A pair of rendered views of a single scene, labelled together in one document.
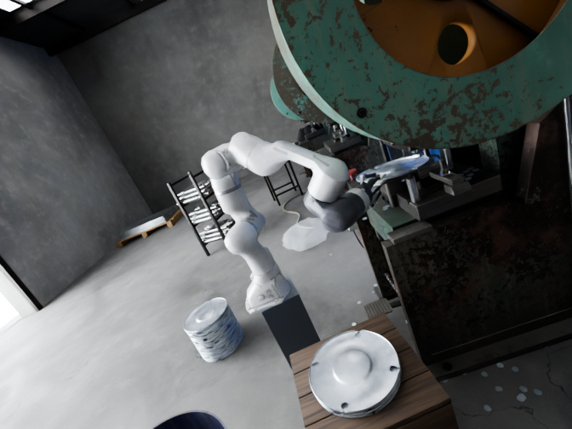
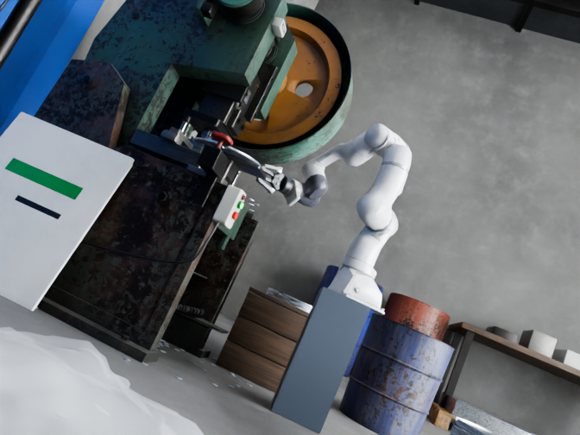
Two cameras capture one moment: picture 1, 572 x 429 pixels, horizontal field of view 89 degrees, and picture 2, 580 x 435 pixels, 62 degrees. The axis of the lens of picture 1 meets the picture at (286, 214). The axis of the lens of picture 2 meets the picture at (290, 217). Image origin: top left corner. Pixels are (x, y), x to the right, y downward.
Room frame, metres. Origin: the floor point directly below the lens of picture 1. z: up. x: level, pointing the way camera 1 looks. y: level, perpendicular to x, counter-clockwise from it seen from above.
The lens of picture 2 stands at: (2.96, 0.14, 0.32)
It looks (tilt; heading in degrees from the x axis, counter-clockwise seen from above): 10 degrees up; 188
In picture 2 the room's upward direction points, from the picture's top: 24 degrees clockwise
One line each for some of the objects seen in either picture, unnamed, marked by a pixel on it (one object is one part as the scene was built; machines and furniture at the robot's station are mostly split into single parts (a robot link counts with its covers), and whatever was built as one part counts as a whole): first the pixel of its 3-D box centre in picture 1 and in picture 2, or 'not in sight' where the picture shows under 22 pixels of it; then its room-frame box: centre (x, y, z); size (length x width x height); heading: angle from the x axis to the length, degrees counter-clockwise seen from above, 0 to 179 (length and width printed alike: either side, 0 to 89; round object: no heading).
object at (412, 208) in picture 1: (427, 183); (188, 169); (1.12, -0.60, 0.68); 0.45 x 0.30 x 0.06; 175
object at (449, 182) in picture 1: (446, 174); not in sight; (0.96, -0.58, 0.76); 0.17 x 0.06 x 0.10; 175
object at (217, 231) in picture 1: (208, 210); not in sight; (3.37, 0.81, 0.47); 0.46 x 0.43 x 0.95; 65
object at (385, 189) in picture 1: (385, 190); (230, 175); (1.14, -0.42, 0.72); 0.25 x 0.14 x 0.14; 85
